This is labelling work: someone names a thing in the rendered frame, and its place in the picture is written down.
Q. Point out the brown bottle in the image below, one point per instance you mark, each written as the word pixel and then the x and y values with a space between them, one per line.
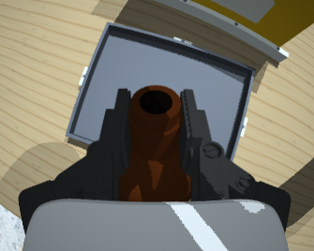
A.
pixel 155 175

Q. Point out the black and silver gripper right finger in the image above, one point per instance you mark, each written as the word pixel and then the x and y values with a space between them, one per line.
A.
pixel 214 176

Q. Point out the yellow divided crate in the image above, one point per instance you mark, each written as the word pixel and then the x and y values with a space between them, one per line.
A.
pixel 276 20

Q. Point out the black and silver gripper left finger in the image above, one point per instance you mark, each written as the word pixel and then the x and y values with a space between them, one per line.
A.
pixel 91 177

